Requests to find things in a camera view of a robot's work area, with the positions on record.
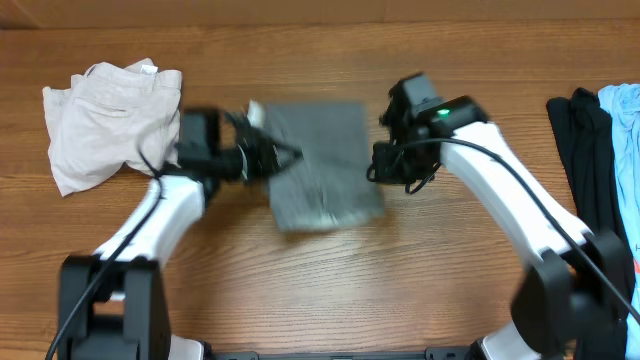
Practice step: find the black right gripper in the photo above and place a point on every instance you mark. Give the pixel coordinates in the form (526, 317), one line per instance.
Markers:
(386, 171)

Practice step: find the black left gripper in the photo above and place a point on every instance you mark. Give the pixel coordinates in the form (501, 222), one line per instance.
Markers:
(262, 146)

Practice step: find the grey shorts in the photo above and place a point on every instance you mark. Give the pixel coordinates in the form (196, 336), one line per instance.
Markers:
(327, 188)

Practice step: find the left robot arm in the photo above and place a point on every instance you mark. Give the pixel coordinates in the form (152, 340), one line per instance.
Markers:
(112, 303)

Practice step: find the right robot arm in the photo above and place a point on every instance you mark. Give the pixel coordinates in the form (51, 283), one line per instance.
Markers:
(573, 282)

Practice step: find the beige folded shorts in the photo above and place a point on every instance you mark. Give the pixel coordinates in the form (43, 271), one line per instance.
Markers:
(110, 117)

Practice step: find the black garment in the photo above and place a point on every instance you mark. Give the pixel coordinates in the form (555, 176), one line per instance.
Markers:
(582, 131)

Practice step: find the light blue garment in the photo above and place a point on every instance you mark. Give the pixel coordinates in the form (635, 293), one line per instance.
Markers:
(621, 102)

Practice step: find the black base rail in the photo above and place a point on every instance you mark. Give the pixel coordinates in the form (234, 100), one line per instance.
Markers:
(340, 355)

